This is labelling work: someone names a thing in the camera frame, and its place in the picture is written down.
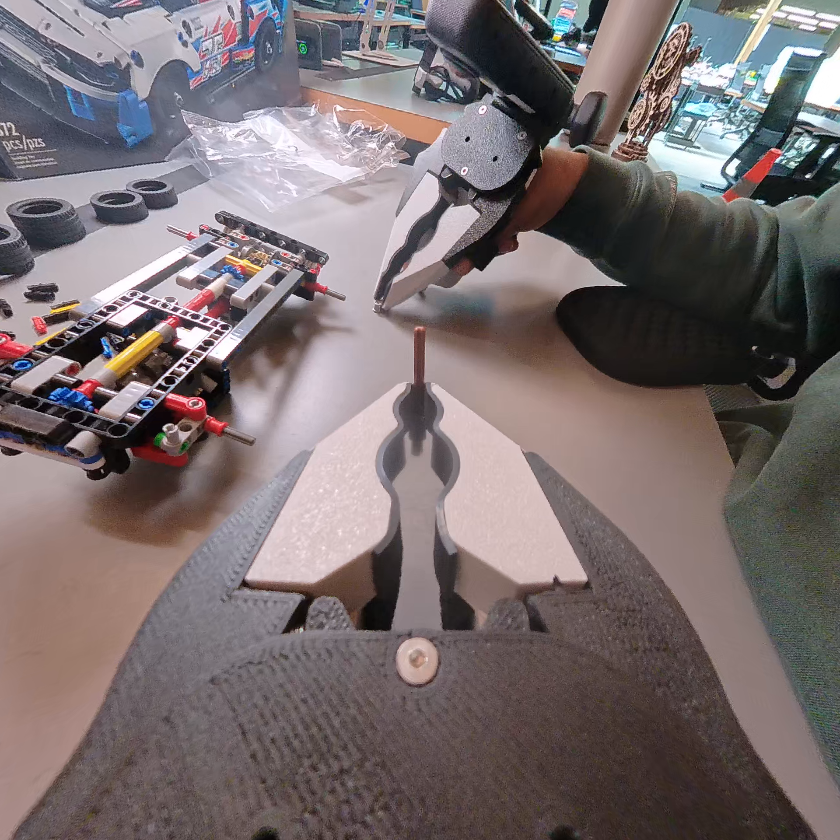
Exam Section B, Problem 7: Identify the brown lego axle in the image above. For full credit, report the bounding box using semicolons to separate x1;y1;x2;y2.
411;326;429;457

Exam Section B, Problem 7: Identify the grey round pillar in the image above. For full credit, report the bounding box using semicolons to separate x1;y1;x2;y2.
581;0;681;151

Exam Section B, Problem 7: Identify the black strap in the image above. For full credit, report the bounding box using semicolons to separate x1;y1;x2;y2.
748;346;818;400

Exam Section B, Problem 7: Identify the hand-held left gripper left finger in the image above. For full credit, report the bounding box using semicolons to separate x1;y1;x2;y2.
245;384;421;630

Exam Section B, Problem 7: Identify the black office chair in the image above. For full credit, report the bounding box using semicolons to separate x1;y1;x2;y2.
722;49;829;194

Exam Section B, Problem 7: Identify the clear plastic bag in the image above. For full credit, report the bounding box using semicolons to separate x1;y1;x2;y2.
167;105;409;212

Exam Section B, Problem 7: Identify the person's right hand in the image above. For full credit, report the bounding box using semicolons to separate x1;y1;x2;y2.
497;147;589;256

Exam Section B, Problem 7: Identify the lego car chassis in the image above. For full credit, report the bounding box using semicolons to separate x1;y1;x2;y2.
0;210;347;472

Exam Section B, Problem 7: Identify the wooden gear sculpture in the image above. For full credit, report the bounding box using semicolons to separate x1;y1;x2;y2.
613;23;704;163

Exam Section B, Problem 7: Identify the orange traffic cone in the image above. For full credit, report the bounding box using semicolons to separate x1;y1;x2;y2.
721;147;784;204

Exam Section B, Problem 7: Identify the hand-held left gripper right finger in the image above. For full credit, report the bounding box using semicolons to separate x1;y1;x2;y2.
425;384;589;630

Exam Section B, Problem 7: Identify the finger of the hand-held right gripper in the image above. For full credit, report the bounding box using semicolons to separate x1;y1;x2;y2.
373;130;455;309
381;203;485;312

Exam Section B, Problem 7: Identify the person's green sweatshirt torso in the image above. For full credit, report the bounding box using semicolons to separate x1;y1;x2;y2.
722;193;840;795

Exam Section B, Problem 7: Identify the grey fabric chair seat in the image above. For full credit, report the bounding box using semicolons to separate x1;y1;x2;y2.
703;384;746;427

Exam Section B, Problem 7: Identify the grey black wheeled robot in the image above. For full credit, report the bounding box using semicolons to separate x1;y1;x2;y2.
411;45;483;105

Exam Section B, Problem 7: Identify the lego set box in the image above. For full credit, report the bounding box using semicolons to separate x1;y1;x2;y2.
0;0;303;181

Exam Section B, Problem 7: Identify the person's right forearm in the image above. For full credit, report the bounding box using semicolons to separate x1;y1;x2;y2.
538;147;818;388

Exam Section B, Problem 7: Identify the desk with orange edge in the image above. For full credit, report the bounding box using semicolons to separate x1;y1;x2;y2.
298;59;460;145

